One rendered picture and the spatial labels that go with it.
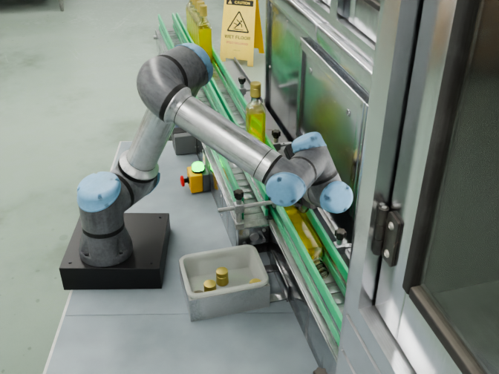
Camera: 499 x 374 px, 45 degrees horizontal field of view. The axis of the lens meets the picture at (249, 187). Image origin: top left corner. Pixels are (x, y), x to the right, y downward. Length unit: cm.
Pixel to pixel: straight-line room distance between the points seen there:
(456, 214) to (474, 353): 12
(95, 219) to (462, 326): 123
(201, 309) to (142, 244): 30
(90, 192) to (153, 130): 24
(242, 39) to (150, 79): 376
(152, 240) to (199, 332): 34
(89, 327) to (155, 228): 37
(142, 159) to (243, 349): 57
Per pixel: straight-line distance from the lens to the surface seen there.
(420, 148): 56
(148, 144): 161
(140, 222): 188
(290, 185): 124
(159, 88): 135
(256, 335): 160
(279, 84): 223
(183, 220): 198
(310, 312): 150
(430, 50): 53
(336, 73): 160
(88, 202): 163
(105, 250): 170
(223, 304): 162
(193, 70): 144
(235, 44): 513
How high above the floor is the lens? 193
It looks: 34 degrees down
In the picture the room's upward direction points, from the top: straight up
